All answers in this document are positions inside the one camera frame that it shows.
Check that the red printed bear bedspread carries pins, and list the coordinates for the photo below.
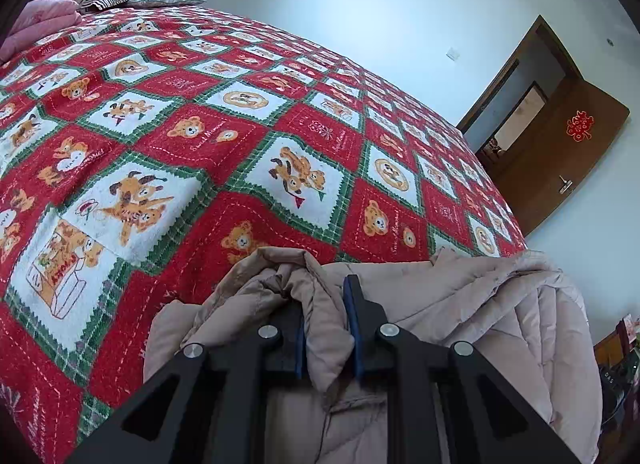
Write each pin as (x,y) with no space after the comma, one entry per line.
(200,144)

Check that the white light switch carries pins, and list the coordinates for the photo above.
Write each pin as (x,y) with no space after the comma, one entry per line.
(453,53)

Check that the brown wooden door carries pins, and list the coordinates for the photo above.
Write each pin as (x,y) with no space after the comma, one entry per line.
(550,169)

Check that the brown door frame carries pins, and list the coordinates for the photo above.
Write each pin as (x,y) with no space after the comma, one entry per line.
(495,87)

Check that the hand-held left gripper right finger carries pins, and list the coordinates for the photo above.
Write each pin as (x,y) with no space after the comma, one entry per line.
(351,339)

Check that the pink box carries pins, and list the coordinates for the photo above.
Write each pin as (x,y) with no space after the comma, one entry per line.
(628,329)

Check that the pink quilt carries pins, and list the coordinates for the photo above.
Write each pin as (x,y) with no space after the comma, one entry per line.
(35,24)

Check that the red paper door decoration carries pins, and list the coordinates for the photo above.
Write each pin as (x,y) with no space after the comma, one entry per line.
(580,126)

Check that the pale pink puffer jacket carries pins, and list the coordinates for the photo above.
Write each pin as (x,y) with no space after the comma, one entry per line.
(450,294)

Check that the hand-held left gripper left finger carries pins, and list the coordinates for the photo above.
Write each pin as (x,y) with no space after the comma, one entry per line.
(299,344)

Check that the wooden dresser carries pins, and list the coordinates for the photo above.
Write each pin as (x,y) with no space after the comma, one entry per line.
(607,346)

